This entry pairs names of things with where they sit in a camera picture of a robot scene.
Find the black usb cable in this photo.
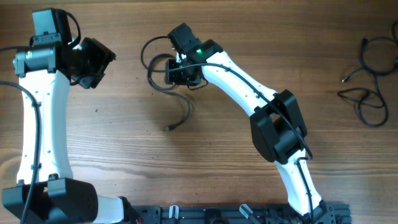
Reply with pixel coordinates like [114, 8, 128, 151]
[337, 74, 389, 128]
[146, 53, 192, 132]
[341, 20, 398, 83]

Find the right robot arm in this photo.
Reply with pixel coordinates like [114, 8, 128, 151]
[166, 23, 335, 223]

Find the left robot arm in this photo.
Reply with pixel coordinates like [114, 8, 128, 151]
[2, 8, 130, 223]

